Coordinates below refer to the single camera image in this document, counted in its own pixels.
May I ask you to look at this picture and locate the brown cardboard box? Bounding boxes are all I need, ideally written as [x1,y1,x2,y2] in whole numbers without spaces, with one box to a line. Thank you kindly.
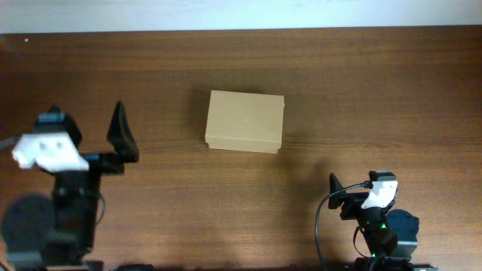
[205,90,285,154]

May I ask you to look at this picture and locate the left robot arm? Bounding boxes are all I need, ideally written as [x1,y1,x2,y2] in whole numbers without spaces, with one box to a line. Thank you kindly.
[1,102,139,270]

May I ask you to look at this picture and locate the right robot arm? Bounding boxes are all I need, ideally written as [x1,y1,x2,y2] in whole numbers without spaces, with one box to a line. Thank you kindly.
[328,171,419,271]

